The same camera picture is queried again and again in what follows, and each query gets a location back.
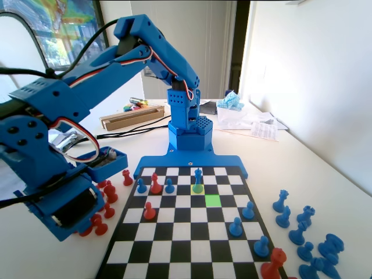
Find printed paper sheet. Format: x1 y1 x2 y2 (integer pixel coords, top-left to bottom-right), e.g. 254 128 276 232
249 121 280 142

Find framed map poster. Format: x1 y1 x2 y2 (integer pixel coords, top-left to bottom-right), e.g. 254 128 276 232
0 0 110 72

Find blue white patterned pouch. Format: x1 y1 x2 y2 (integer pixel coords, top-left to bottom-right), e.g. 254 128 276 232
216 90 245 113

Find red chess pawn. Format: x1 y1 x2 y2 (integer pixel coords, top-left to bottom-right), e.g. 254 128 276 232
103 202 116 219
74 226 94 237
92 217 108 237
144 201 157 220

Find white door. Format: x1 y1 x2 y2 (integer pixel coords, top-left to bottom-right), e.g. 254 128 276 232
130 0 237 100

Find white plastic bag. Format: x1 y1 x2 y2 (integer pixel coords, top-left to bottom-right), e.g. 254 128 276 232
216 106 289 131

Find red chess king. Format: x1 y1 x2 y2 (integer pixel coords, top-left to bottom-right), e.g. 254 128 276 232
260 246 288 279

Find long cardboard box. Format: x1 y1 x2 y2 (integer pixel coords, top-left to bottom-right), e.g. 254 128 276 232
99 105 166 131

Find blue chess queen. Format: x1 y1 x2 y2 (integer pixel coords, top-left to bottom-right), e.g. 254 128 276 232
271 189 289 213

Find blue chess king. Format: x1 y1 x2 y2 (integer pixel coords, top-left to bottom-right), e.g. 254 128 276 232
192 167 205 195

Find colorful marker set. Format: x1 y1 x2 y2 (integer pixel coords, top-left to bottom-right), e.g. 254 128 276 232
123 103 152 113

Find black white chessboard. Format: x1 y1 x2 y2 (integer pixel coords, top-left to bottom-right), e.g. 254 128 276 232
94 166 288 279

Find pile of silver packets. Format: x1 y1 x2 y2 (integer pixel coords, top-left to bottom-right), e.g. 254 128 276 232
48 129 88 152

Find white arched panel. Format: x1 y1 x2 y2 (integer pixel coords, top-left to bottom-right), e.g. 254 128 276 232
0 11 49 96

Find black table cable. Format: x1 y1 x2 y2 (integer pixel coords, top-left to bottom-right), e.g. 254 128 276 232
95 115 172 139
95 126 171 140

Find black flat device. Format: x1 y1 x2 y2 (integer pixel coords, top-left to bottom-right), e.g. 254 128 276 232
200 100 219 116

